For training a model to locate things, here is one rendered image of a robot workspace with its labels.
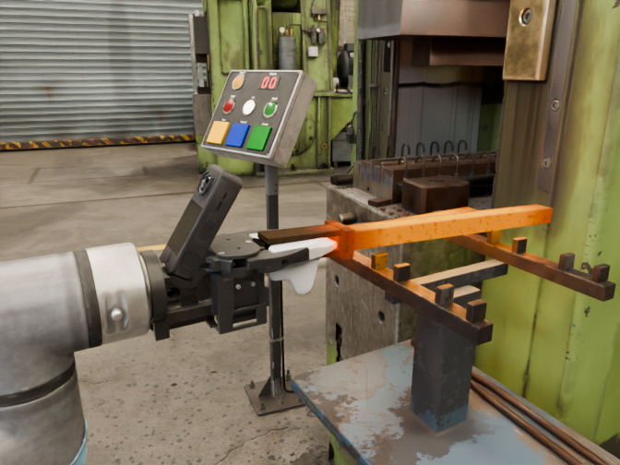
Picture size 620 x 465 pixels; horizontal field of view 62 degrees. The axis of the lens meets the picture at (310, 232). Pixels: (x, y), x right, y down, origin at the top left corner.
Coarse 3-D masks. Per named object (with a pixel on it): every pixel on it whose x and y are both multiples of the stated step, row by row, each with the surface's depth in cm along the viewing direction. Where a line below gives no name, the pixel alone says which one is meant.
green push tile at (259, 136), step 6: (258, 126) 153; (264, 126) 152; (252, 132) 154; (258, 132) 153; (264, 132) 151; (270, 132) 151; (252, 138) 154; (258, 138) 152; (264, 138) 150; (252, 144) 153; (258, 144) 151; (264, 144) 150
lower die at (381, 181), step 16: (368, 160) 126; (464, 160) 125; (480, 160) 125; (368, 176) 124; (384, 176) 117; (400, 176) 114; (416, 176) 116; (368, 192) 125; (384, 192) 118; (480, 192) 123
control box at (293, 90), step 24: (240, 72) 168; (264, 72) 161; (288, 72) 154; (240, 96) 165; (264, 96) 157; (288, 96) 150; (312, 96) 155; (216, 120) 169; (240, 120) 161; (264, 120) 154; (288, 120) 150; (216, 144) 165; (288, 144) 152
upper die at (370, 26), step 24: (360, 0) 118; (384, 0) 109; (408, 0) 103; (432, 0) 105; (456, 0) 107; (480, 0) 109; (504, 0) 111; (360, 24) 120; (384, 24) 110; (408, 24) 104; (432, 24) 106; (456, 24) 108; (480, 24) 110; (504, 24) 113
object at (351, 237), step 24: (432, 216) 68; (456, 216) 68; (480, 216) 69; (504, 216) 71; (528, 216) 73; (264, 240) 54; (288, 240) 55; (336, 240) 59; (360, 240) 59; (384, 240) 61; (408, 240) 63
